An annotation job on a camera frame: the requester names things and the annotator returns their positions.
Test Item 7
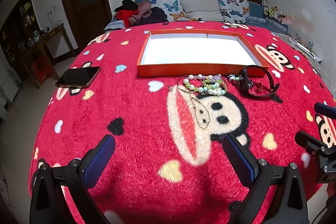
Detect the red monkey pattern blanket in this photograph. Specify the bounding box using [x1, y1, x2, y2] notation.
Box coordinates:
[29, 22, 335, 223]

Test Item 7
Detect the silver hoop bracelet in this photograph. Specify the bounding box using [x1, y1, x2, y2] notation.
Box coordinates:
[176, 74, 200, 94]

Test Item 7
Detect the right butterfly pillow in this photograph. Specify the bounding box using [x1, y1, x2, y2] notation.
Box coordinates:
[218, 0, 250, 24]

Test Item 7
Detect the pile of clothes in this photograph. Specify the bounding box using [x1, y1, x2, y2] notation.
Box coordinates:
[113, 0, 168, 28]

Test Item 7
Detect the black fitness band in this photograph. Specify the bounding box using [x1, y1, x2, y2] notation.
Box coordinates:
[238, 65, 280, 99]

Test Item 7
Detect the butterfly pillow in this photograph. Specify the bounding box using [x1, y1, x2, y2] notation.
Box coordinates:
[218, 0, 250, 24]
[151, 0, 189, 22]

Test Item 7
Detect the orange shallow cardboard tray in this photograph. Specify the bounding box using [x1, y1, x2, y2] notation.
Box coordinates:
[137, 29, 269, 77]

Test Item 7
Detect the grey plain pillow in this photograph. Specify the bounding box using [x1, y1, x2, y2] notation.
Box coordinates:
[181, 0, 223, 22]

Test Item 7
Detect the pastel bead bracelet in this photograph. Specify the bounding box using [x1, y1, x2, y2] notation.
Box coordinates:
[183, 73, 228, 97]

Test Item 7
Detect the left butterfly pillow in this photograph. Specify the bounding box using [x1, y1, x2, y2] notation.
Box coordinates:
[151, 0, 189, 22]

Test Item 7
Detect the gold chain necklace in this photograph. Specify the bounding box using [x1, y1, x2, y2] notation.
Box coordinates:
[176, 86, 211, 131]

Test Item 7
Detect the black smartphone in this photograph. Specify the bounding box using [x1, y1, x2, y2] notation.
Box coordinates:
[55, 67, 101, 88]

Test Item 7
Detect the plush toys pile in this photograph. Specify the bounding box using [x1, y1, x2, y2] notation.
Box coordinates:
[261, 0, 293, 26]

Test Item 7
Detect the dark wooden side table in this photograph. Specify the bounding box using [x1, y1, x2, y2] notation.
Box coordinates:
[22, 23, 77, 89]

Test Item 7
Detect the blue sofa bed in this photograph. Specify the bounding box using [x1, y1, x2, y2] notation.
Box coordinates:
[103, 0, 289, 35]

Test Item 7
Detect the dark display shelf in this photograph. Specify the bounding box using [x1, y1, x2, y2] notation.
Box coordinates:
[1, 0, 40, 81]

